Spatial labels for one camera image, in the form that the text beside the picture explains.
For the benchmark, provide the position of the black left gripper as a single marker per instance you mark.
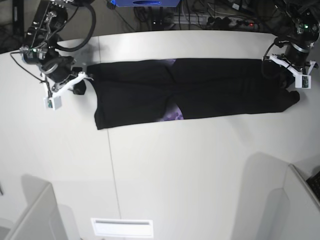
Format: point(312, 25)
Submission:
point(295, 54)

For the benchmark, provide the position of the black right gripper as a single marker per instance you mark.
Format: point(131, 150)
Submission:
point(58, 69)

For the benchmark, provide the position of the black T-shirt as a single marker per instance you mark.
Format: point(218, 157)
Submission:
point(139, 92)

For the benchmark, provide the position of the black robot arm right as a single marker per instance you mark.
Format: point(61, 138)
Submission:
point(41, 47)

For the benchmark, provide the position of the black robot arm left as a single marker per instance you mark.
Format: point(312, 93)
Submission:
point(304, 27)

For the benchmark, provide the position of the blue box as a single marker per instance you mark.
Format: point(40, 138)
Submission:
point(145, 3)

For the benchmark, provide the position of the black keyboard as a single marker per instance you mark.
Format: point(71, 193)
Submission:
point(314, 184)

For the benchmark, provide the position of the white partition panel right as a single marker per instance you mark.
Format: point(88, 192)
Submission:
point(292, 212)

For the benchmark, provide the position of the white partition panel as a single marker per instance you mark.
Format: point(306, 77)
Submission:
point(292, 212)
point(41, 220)

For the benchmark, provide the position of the white partition panel left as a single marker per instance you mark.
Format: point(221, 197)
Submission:
point(41, 220)

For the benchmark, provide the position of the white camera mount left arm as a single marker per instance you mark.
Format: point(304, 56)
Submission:
point(302, 75)

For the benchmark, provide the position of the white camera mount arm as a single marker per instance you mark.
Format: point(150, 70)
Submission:
point(302, 75)
point(53, 98)

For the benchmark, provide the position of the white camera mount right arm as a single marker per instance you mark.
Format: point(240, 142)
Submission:
point(53, 98)

